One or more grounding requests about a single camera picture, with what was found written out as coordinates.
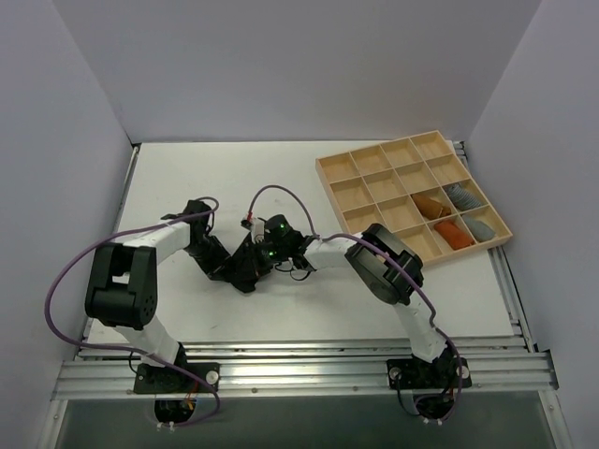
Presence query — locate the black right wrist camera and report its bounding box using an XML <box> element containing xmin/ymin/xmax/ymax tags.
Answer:
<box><xmin>241</xmin><ymin>214</ymin><xmax>293</xmax><ymax>243</ymax></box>

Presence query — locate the grey striped rolled cloth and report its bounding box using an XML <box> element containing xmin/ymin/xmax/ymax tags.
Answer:
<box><xmin>444</xmin><ymin>183</ymin><xmax>483</xmax><ymax>211</ymax></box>

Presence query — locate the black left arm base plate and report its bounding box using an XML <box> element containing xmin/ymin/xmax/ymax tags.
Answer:
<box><xmin>133</xmin><ymin>363</ymin><xmax>221</xmax><ymax>395</ymax></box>

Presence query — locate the brown rolled cloth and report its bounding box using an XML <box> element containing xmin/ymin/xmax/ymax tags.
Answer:
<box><xmin>412</xmin><ymin>194</ymin><xmax>452</xmax><ymax>220</ymax></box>

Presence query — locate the aluminium rail frame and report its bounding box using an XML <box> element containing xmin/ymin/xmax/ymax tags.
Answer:
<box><xmin>49</xmin><ymin>139</ymin><xmax>575</xmax><ymax>449</ymax></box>

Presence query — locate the thin black camera cable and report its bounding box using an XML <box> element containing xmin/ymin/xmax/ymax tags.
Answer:
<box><xmin>275</xmin><ymin>261</ymin><xmax>313</xmax><ymax>282</ymax></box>

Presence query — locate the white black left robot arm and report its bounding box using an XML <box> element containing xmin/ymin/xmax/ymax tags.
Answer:
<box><xmin>84</xmin><ymin>196</ymin><xmax>230</xmax><ymax>392</ymax></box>

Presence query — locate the orange rolled cloth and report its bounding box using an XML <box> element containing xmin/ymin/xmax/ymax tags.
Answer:
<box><xmin>433</xmin><ymin>220</ymin><xmax>475</xmax><ymax>251</ymax></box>

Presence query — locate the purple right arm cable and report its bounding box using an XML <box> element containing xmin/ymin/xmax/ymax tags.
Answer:
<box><xmin>247</xmin><ymin>185</ymin><xmax>472</xmax><ymax>417</ymax></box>

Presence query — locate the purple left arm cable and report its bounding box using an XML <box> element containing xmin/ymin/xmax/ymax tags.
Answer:
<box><xmin>44</xmin><ymin>196</ymin><xmax>222</xmax><ymax>427</ymax></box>

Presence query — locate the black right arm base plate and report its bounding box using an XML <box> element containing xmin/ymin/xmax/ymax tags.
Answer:
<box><xmin>386</xmin><ymin>356</ymin><xmax>473</xmax><ymax>391</ymax></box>

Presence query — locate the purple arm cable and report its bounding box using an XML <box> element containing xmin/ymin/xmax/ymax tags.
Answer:
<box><xmin>247</xmin><ymin>185</ymin><xmax>472</xmax><ymax>417</ymax></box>
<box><xmin>44</xmin><ymin>196</ymin><xmax>222</xmax><ymax>427</ymax></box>

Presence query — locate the wooden compartment tray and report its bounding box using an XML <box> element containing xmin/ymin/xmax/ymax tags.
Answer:
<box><xmin>315</xmin><ymin>131</ymin><xmax>513</xmax><ymax>267</ymax></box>

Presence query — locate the black pinstriped underwear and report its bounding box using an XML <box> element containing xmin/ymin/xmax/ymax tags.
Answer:
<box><xmin>225</xmin><ymin>234</ymin><xmax>273</xmax><ymax>294</ymax></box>

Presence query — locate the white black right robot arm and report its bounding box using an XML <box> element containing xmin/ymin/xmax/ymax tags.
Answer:
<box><xmin>250</xmin><ymin>221</ymin><xmax>449</xmax><ymax>386</ymax></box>

